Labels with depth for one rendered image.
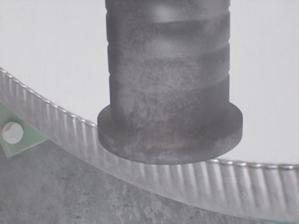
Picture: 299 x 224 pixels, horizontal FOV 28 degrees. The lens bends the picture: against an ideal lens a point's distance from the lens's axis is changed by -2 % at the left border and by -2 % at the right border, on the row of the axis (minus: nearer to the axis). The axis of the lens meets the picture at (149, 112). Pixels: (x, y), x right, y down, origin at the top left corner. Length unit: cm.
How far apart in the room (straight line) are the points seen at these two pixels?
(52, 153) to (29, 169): 5
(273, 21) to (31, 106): 29
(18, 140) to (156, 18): 88
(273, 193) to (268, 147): 3
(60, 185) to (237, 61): 73
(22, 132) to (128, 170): 54
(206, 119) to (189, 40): 2
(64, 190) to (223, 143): 92
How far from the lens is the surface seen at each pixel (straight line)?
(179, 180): 45
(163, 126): 16
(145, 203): 118
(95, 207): 111
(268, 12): 35
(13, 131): 101
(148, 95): 16
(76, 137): 53
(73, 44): 49
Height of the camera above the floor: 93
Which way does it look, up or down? 50 degrees down
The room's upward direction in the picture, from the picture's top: 74 degrees clockwise
